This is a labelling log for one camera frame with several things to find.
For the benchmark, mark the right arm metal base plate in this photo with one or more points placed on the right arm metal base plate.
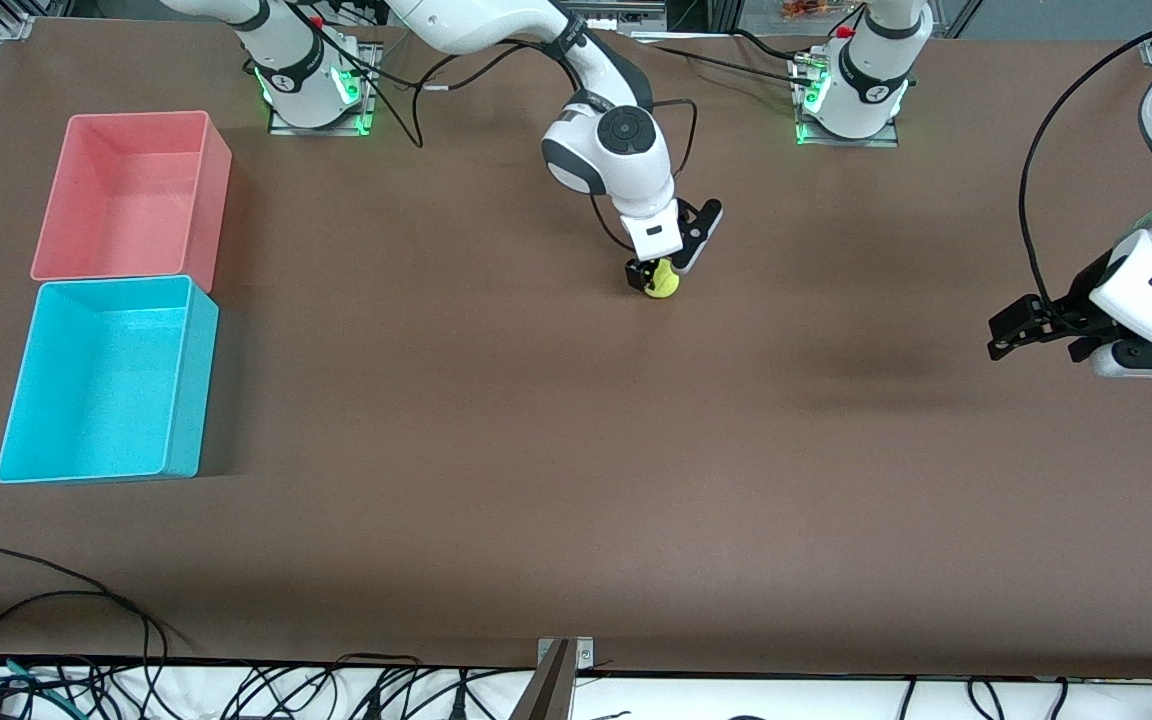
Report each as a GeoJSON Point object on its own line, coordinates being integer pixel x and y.
{"type": "Point", "coordinates": [321, 131]}

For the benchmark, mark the dark metal pole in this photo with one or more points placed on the dark metal pole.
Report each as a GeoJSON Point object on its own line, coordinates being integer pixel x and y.
{"type": "Point", "coordinates": [548, 695]}

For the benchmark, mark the yellow-green tennis ball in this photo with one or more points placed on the yellow-green tennis ball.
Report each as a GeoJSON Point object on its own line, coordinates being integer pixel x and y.
{"type": "Point", "coordinates": [663, 282]}

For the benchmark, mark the grey power strip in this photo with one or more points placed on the grey power strip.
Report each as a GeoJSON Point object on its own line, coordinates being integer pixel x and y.
{"type": "Point", "coordinates": [596, 15]}

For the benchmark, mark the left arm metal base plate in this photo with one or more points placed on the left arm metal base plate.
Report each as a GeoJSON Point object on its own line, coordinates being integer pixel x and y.
{"type": "Point", "coordinates": [886, 140]}

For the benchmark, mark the pink plastic bin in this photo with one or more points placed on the pink plastic bin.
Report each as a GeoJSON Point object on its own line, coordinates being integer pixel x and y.
{"type": "Point", "coordinates": [126, 200]}

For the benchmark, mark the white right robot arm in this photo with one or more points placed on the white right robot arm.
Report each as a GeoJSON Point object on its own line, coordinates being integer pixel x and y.
{"type": "Point", "coordinates": [496, 25]}

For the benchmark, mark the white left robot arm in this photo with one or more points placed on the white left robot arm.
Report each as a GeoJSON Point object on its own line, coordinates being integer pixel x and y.
{"type": "Point", "coordinates": [871, 70]}

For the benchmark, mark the blue plastic bin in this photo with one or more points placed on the blue plastic bin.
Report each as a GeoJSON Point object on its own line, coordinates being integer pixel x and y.
{"type": "Point", "coordinates": [96, 390]}

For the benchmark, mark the small metal table bracket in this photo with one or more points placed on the small metal table bracket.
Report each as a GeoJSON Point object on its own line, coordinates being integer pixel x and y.
{"type": "Point", "coordinates": [584, 652]}

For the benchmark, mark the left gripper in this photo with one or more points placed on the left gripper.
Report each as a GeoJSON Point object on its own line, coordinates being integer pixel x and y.
{"type": "Point", "coordinates": [1078, 301]}

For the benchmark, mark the orange object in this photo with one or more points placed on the orange object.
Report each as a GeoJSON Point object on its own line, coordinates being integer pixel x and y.
{"type": "Point", "coordinates": [811, 10]}

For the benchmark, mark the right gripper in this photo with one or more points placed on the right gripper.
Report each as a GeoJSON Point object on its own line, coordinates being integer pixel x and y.
{"type": "Point", "coordinates": [637, 273]}

